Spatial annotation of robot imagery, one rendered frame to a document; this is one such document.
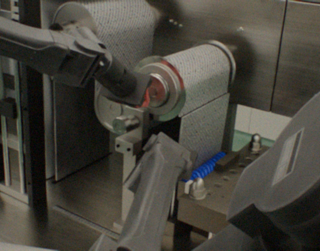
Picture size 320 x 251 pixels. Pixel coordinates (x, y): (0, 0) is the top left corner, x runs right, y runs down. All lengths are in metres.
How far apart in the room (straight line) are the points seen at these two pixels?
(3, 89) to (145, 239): 0.73
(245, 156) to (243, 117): 2.73
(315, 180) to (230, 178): 1.00
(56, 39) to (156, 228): 0.36
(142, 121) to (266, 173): 0.85
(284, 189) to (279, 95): 1.10
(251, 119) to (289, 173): 3.79
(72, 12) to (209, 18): 0.38
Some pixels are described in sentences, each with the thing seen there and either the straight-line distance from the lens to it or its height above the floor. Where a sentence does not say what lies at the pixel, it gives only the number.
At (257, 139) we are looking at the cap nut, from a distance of 1.35.
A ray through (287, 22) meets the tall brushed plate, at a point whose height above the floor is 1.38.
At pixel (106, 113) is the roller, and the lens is 1.19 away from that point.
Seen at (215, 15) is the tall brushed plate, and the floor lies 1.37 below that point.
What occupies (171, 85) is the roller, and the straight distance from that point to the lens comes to 1.05.
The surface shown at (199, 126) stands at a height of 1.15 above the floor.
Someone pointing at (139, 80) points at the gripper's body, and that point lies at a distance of 0.97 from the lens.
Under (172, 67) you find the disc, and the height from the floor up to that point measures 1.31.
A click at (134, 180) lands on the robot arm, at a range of 0.94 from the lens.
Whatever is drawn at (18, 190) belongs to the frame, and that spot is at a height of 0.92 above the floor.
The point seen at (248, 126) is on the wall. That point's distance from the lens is 4.04.
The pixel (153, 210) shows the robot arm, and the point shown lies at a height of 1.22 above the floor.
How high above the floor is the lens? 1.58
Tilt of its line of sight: 22 degrees down
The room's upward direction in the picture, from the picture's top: 4 degrees clockwise
